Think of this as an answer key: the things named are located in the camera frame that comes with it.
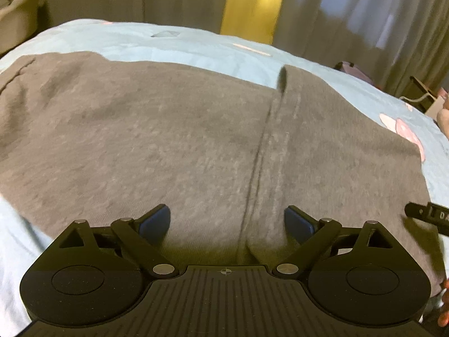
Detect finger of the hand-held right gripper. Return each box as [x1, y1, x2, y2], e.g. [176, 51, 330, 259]
[404, 202, 433, 223]

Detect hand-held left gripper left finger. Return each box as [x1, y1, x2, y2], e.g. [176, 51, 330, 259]
[58, 204, 178, 277]

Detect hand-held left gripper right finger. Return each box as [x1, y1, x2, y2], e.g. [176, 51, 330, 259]
[274, 204, 394, 277]

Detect grey sweat pants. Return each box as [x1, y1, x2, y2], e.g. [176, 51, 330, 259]
[0, 51, 443, 302]

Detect person's right hand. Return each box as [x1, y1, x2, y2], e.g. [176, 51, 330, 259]
[436, 277, 449, 328]

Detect pink rounded object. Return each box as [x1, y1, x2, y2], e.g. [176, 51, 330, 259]
[436, 108, 449, 139]

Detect dark wooden furniture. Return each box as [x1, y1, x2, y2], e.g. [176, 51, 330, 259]
[408, 75, 443, 113]

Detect light blue printed blanket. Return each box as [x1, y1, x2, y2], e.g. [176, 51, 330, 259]
[0, 19, 449, 324]

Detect yellow curtain panel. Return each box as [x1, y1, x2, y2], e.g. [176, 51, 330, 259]
[220, 0, 289, 46]

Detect grey chair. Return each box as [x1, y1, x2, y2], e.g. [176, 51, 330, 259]
[0, 0, 45, 57]

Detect white cable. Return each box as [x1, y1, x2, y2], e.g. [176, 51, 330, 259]
[399, 90, 438, 102]

